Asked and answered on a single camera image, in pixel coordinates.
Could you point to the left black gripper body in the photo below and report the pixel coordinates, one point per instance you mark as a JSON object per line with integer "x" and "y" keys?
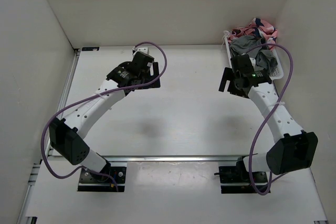
{"x": 145, "y": 78}

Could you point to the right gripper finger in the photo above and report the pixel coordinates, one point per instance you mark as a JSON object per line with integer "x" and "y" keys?
{"x": 235, "y": 91}
{"x": 227, "y": 76}

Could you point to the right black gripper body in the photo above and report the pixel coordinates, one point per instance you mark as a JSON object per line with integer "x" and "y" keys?
{"x": 234, "y": 78}

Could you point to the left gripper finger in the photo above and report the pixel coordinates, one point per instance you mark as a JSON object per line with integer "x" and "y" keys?
{"x": 150, "y": 82}
{"x": 155, "y": 69}

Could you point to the grey shorts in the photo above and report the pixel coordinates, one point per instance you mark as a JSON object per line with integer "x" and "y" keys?
{"x": 252, "y": 51}

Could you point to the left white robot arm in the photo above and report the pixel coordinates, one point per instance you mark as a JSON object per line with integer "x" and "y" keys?
{"x": 67, "y": 134}

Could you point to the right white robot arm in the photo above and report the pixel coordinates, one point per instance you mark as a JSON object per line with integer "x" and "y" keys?
{"x": 293, "y": 148}

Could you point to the pink patterned shorts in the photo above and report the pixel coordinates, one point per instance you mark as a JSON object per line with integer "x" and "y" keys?
{"x": 258, "y": 31}

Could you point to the white plastic basket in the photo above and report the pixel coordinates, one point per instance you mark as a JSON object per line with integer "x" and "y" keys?
{"x": 276, "y": 74}

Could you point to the black corner label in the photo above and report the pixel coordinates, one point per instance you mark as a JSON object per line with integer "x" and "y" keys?
{"x": 90, "y": 48}

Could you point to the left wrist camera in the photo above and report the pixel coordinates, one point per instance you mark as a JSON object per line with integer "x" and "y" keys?
{"x": 141, "y": 62}

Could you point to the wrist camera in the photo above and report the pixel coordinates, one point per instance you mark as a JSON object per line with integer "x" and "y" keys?
{"x": 242, "y": 64}
{"x": 141, "y": 62}

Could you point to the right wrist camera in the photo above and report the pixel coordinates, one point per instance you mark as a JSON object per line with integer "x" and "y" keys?
{"x": 242, "y": 64}

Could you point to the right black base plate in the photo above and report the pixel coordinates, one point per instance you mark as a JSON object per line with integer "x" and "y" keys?
{"x": 233, "y": 182}

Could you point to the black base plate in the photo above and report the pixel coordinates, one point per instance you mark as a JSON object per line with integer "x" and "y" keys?
{"x": 233, "y": 182}
{"x": 95, "y": 183}

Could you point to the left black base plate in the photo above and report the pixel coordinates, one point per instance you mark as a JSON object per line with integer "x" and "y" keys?
{"x": 95, "y": 183}

